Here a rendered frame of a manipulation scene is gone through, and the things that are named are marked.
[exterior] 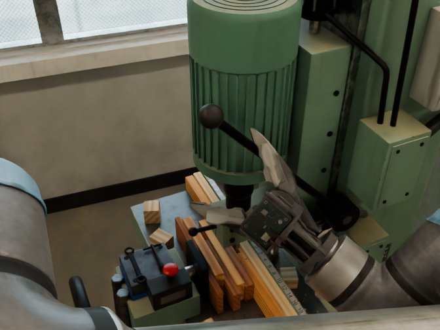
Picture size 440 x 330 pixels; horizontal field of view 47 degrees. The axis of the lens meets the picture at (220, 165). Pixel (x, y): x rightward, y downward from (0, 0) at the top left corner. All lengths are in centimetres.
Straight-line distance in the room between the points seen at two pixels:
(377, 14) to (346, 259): 37
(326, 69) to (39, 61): 153
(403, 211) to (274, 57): 54
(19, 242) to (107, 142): 214
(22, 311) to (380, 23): 67
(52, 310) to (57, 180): 228
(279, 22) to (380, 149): 28
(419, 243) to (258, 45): 35
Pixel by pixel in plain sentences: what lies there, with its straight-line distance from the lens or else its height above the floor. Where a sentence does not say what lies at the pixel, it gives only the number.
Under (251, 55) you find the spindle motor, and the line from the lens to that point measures 75.
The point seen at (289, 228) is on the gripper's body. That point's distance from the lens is 70.
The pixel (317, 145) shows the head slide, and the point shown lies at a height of 123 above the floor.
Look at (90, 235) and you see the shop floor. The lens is 254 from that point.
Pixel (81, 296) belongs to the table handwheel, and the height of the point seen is 95.
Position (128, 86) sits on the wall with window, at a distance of 237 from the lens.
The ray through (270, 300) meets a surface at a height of 94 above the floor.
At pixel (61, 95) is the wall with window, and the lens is 235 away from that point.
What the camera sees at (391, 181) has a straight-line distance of 92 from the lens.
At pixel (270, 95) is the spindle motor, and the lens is 80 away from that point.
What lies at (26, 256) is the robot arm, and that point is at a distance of 37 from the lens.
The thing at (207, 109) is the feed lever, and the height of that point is 141.
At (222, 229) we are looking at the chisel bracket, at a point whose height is 105.
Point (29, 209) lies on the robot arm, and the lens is 41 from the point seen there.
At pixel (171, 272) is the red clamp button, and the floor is 102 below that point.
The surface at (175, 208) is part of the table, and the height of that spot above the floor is 90.
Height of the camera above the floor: 177
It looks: 38 degrees down
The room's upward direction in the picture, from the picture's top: straight up
